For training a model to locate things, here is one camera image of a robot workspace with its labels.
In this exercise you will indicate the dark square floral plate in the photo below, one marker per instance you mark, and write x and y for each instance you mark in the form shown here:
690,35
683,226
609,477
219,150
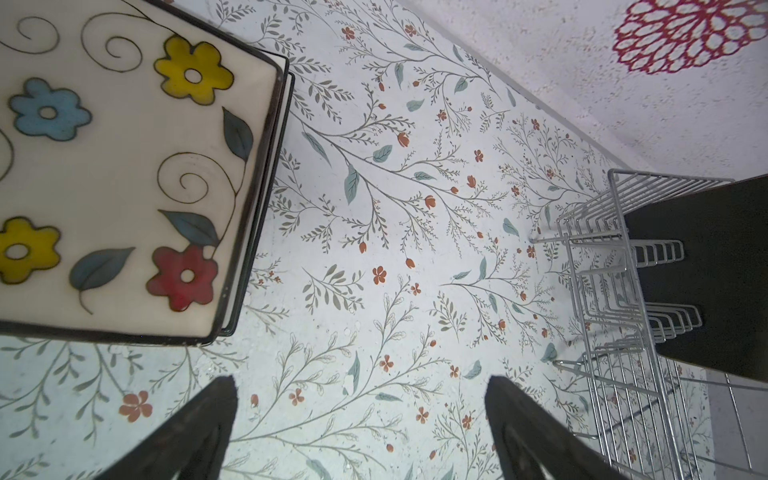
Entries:
131,137

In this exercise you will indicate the chrome wire dish rack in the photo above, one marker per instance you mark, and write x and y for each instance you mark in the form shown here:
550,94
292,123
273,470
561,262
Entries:
652,417

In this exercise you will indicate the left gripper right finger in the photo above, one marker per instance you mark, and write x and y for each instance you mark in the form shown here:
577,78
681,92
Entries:
532,444

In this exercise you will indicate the white square plate black rim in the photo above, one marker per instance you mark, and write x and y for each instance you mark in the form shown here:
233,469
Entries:
268,172

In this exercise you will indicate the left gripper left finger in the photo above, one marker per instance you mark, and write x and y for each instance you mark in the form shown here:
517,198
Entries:
191,444

